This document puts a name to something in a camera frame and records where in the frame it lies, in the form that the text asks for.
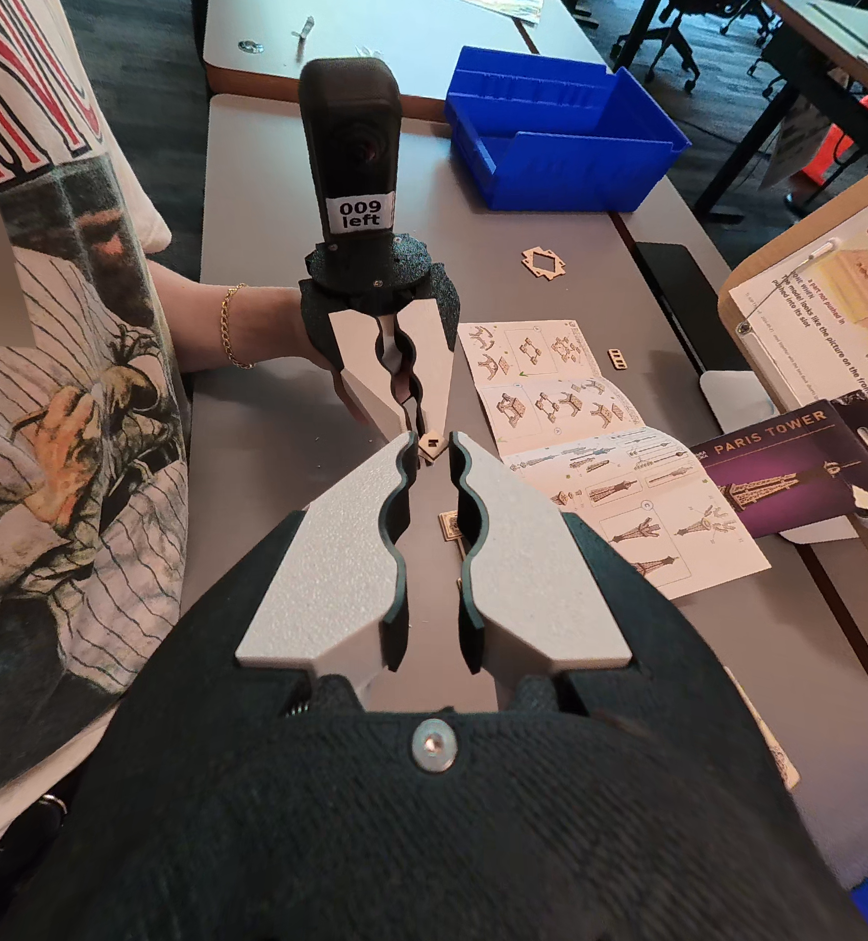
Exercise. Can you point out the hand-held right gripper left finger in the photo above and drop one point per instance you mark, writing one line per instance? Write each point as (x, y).
(316, 581)

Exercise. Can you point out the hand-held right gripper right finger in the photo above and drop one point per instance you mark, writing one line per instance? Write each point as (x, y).
(544, 581)

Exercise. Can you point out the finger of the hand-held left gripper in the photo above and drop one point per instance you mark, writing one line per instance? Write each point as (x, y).
(434, 353)
(356, 360)

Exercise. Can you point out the small square wooden piece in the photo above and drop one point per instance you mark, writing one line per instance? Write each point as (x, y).
(437, 452)

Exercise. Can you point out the person's left forearm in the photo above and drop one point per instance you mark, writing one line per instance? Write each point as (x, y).
(191, 323)

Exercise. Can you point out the white desk wooden edge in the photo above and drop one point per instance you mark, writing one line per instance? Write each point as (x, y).
(419, 22)

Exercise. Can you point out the beige desk black legs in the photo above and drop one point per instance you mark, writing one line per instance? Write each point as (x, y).
(831, 22)

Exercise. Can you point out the person's left hand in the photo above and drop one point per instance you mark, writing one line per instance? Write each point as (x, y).
(279, 327)

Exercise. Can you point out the crumpled clear plastic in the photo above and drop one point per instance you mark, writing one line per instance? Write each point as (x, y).
(367, 50)

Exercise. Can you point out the engraved square wooden piece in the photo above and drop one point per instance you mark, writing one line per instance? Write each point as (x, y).
(450, 526)

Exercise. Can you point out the clear plastic strip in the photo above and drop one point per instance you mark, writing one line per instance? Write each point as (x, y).
(301, 33)

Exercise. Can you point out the folded instruction leaflet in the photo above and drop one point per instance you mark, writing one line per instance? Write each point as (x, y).
(625, 500)

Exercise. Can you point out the glossy leaflet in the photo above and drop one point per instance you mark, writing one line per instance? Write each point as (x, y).
(507, 7)

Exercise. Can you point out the purple tower kit package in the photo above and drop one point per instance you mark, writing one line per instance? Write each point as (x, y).
(764, 470)

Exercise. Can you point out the person in printed shirt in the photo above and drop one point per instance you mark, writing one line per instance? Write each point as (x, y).
(73, 478)

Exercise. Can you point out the wooden parts sheet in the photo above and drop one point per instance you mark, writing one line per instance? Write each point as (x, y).
(783, 764)

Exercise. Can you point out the black office chair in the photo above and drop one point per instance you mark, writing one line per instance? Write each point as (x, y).
(669, 44)

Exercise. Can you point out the wooden document board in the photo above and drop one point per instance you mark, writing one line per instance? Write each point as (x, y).
(786, 246)

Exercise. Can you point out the hanging paper tag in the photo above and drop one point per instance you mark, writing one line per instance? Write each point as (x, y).
(790, 147)

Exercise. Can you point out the dark trousers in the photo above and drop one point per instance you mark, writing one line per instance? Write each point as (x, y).
(15, 882)

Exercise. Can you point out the orange cone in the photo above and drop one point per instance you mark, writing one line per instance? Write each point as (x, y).
(831, 154)

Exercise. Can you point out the notched square wooden frame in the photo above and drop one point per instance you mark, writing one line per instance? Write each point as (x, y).
(555, 273)

